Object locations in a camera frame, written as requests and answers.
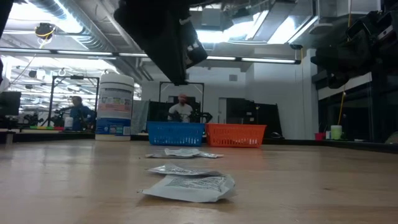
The coloured blocks row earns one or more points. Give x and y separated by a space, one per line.
43 127

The white wipes canister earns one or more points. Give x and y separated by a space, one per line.
115 107

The wide silver ventilation duct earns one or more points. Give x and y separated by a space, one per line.
93 40

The long ceiling tube light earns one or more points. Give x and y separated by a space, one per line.
248 59

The black monitor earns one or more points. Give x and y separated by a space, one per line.
9 104

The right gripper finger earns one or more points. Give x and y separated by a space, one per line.
338 80
339 56

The grey cloth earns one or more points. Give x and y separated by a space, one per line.
140 116

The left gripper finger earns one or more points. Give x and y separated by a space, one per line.
177 74

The black background station frame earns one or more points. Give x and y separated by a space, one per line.
199 83
76 77

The grey ceiling box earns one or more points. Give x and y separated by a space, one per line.
211 17

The white door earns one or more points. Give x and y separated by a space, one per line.
222 110

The red cup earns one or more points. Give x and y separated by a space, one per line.
319 136

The white text packet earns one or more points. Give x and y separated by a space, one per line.
189 188

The black background robot arm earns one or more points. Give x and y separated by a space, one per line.
32 119

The person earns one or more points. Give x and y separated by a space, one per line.
181 110
79 113

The orange plastic basket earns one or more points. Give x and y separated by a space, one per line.
234 135

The bright ceiling light panel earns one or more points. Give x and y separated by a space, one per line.
214 35

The blue plastic basket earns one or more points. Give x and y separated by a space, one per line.
174 133

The pale green cup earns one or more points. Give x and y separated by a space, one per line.
336 132

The black background panel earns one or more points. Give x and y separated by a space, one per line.
155 110

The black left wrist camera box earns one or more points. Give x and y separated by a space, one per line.
194 49

